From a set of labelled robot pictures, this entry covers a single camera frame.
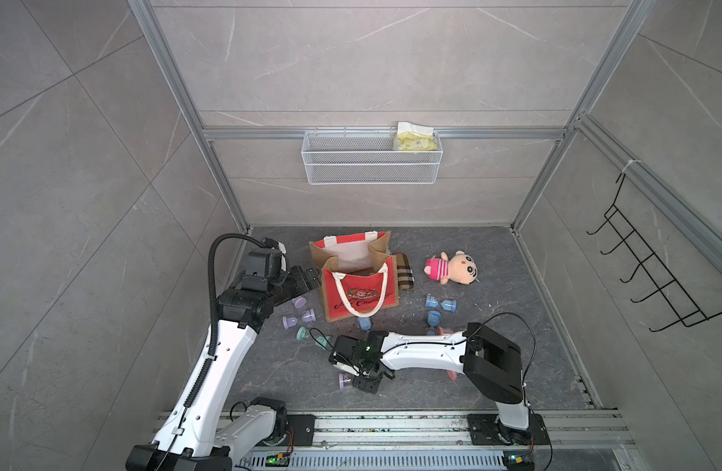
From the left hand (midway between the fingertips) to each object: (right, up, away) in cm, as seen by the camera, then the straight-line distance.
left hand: (310, 272), depth 73 cm
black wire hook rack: (+82, -7, -13) cm, 84 cm away
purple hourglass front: (+8, -30, +4) cm, 31 cm away
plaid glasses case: (+28, -3, +28) cm, 39 cm away
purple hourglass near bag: (-8, -11, +21) cm, 25 cm away
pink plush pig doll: (+46, 0, +24) cm, 52 cm away
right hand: (+15, -31, +9) cm, 36 cm away
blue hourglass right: (+41, -12, +22) cm, 48 cm away
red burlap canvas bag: (+13, -1, +3) cm, 13 cm away
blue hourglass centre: (+14, -17, +17) cm, 28 cm away
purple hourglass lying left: (-4, -15, +17) cm, 24 cm away
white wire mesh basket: (+15, +38, +28) cm, 49 cm away
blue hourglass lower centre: (+36, -17, +18) cm, 43 cm away
